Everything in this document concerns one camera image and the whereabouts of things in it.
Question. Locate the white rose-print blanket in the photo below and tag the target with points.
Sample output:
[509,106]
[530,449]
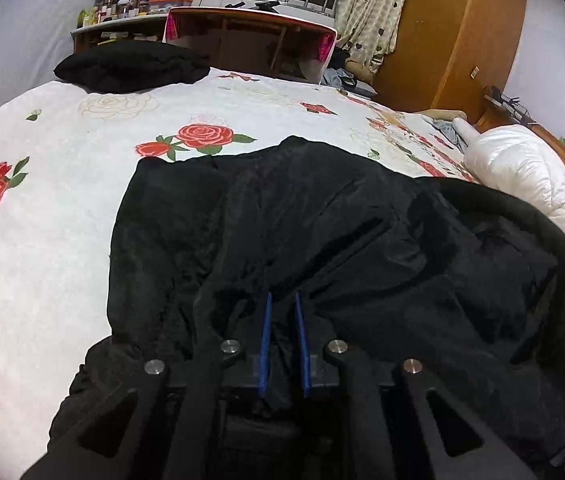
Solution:
[62,260]

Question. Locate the tan cloth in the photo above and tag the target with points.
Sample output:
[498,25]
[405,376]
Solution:
[437,114]

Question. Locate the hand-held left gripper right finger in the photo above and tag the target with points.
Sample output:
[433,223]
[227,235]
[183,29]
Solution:
[304,345]

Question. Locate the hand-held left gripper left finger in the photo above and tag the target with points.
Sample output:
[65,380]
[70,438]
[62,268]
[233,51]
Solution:
[265,345]

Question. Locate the white duvet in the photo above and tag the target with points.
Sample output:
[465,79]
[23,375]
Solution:
[522,170]

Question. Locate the black folding stand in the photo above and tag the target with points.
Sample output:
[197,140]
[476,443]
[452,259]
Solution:
[267,6]
[236,6]

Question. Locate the grey cloth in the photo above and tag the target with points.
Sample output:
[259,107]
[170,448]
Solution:
[450,135]

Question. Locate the low wooden shelf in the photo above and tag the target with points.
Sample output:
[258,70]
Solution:
[112,35]

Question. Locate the black hooded puffer jacket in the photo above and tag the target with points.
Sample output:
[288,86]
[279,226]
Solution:
[362,235]

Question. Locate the folded black garment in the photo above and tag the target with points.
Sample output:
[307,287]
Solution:
[127,65]

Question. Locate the black power strip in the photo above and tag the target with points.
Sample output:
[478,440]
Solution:
[507,105]

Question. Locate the pile of clothes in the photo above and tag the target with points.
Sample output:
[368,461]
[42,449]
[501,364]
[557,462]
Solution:
[342,77]

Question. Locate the white-edged wooden desk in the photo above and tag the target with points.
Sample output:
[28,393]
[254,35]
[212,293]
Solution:
[242,45]

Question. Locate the heart-print curtain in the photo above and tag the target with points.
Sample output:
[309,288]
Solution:
[372,10]

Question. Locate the wooden wardrobe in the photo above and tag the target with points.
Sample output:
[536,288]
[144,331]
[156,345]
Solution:
[442,35]

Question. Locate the cluster of bottles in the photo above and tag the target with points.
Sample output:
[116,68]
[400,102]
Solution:
[112,7]

